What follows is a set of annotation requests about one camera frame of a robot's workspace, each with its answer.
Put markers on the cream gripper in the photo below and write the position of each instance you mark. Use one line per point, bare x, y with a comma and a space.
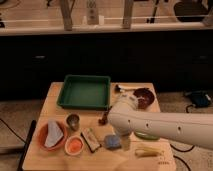
125, 142

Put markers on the blue sponge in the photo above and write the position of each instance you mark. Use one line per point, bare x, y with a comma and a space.
112, 142

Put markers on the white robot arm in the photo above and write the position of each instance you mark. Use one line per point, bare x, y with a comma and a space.
194, 129

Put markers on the green plastic tray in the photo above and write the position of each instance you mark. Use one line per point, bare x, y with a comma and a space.
85, 92

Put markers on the green cucumber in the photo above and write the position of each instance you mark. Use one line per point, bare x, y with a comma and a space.
146, 136

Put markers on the red grape bunch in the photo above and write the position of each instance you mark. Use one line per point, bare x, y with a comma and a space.
104, 119

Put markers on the wooden block eraser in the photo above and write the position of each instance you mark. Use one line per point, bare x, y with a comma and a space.
90, 139

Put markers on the dark red bowl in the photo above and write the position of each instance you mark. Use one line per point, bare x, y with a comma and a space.
145, 97

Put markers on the small white orange bowl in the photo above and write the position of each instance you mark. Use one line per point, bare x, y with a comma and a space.
74, 146

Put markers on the small metal cup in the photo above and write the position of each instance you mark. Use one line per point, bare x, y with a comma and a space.
73, 121

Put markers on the grey folded cloth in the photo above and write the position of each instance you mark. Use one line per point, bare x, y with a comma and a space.
54, 134

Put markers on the blue black floor device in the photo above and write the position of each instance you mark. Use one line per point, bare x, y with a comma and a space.
199, 98

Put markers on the black bar left of table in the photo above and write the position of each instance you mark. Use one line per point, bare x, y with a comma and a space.
27, 143

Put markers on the white handled brush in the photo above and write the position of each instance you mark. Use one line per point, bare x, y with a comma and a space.
122, 88

